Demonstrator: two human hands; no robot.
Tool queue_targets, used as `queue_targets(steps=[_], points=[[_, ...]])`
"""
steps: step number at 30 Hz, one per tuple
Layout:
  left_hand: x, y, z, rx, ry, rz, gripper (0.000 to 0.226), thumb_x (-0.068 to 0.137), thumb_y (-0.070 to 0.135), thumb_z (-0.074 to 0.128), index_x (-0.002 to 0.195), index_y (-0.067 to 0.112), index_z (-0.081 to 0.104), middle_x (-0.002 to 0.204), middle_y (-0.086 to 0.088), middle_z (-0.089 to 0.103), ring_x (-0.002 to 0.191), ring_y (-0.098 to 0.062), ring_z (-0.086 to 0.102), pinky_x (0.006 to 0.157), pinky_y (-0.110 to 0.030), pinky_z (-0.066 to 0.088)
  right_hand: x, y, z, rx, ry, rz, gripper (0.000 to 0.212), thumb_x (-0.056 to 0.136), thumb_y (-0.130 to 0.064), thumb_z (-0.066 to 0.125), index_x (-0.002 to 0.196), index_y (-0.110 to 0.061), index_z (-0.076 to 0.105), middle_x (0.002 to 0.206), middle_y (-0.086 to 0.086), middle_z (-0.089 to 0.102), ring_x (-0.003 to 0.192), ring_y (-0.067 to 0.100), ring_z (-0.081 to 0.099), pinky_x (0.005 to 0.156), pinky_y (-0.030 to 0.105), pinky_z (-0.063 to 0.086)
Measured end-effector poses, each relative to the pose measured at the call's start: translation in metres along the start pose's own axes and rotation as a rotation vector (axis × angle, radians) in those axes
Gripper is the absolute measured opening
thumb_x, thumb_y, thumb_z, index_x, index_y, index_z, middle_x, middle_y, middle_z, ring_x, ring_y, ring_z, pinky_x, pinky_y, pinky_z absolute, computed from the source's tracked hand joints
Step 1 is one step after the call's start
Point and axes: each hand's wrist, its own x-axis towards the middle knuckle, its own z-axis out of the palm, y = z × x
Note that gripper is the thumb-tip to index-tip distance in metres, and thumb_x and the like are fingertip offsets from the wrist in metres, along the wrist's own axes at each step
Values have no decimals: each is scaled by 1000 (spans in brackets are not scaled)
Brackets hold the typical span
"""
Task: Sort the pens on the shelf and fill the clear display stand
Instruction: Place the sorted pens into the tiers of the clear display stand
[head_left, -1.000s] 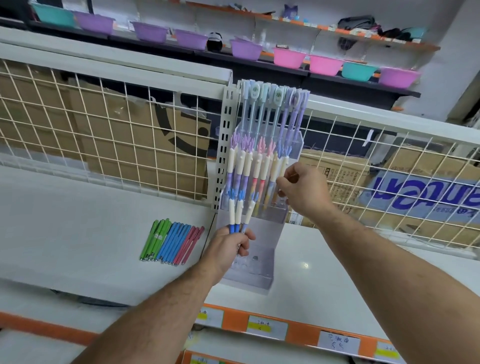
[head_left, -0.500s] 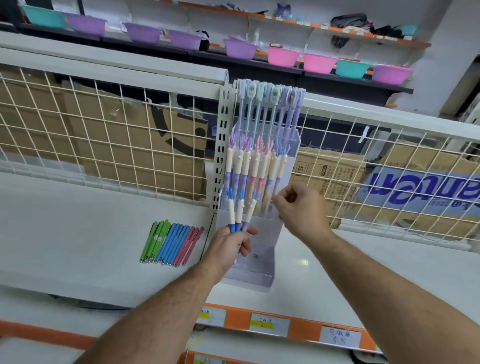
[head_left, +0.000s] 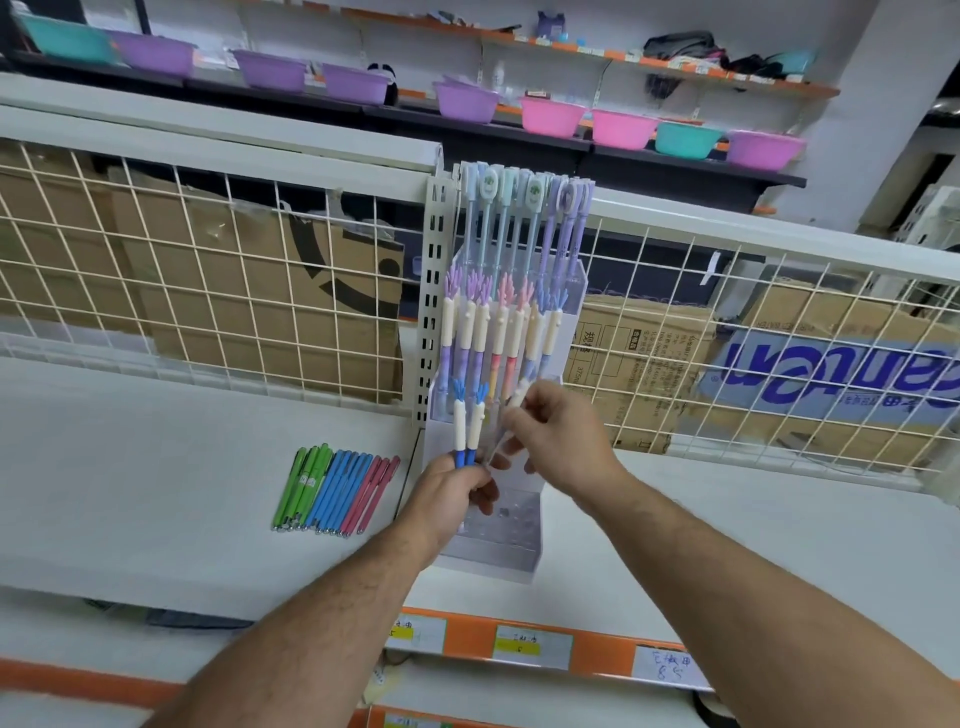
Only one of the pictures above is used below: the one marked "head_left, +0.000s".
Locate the person's right hand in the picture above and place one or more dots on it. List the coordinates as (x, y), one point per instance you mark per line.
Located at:
(570, 442)

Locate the person's left hand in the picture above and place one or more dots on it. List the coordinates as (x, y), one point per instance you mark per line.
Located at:
(439, 502)

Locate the person's right thumb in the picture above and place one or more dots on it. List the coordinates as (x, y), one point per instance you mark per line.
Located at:
(519, 426)

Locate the person's left thumb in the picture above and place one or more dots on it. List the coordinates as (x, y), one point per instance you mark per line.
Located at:
(486, 496)

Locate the white slim pen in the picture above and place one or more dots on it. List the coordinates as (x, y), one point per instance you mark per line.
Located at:
(519, 396)

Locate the blue claw top pen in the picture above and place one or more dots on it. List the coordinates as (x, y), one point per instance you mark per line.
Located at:
(475, 424)
(458, 424)

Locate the person's left forearm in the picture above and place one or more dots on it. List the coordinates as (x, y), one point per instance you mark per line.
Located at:
(300, 645)

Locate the person's right forearm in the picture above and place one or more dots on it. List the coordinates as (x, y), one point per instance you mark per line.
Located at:
(750, 600)

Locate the clear acrylic display stand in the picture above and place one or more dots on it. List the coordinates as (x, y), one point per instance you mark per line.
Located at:
(517, 540)

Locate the row of claw top pens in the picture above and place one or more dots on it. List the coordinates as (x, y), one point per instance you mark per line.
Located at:
(495, 337)

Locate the brown cardboard box small print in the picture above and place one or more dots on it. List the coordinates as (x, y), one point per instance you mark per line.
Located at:
(637, 360)

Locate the orange shelf edge strip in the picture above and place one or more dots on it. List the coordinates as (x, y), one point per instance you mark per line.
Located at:
(465, 637)

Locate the row of green blue pink pens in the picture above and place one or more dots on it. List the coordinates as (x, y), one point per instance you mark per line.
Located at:
(334, 491)

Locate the yellow and white price label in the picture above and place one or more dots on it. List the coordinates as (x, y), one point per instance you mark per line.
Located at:
(415, 634)
(531, 647)

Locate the white perforated shelf upright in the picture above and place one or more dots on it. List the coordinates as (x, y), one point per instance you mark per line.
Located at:
(435, 285)

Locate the row of tall pastel pens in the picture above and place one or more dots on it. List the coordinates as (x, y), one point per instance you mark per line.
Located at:
(517, 217)

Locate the white paper tag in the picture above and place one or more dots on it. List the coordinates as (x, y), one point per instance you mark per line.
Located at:
(710, 268)

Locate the white handwritten price label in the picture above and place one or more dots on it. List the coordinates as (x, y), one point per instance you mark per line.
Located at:
(669, 667)

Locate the brown cardboard box black print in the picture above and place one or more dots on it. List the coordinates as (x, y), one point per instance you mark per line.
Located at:
(262, 300)

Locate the blue and white printed package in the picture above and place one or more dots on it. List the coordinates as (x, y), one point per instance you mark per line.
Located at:
(840, 375)

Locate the row of coloured plastic basins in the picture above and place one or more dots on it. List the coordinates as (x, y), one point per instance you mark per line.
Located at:
(465, 101)

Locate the white metal shelf board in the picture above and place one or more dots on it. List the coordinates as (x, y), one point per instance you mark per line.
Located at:
(150, 465)

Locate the small purple item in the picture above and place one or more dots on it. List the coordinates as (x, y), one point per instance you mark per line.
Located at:
(551, 25)

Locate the black bag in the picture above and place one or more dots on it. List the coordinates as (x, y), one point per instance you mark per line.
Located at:
(679, 45)

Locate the white plastic crate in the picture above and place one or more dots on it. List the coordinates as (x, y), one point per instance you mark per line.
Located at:
(934, 214)

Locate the dark wall shelf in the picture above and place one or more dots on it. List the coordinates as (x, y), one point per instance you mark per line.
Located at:
(525, 146)

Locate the orange edged wall shelf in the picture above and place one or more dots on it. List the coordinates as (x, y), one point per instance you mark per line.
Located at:
(570, 49)

